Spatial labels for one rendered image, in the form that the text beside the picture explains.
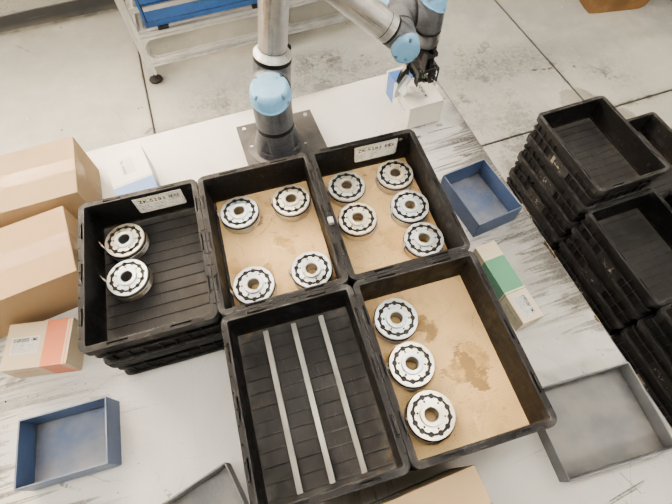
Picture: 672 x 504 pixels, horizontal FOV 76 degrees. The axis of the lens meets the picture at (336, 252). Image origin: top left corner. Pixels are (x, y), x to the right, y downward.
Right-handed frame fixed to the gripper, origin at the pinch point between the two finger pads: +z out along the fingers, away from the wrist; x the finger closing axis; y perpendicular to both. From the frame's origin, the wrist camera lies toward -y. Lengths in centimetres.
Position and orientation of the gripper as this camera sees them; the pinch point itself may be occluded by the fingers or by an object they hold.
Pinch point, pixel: (413, 91)
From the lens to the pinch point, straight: 160.8
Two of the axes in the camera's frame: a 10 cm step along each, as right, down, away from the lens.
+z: 0.2, 4.7, 8.8
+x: 9.4, -3.0, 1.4
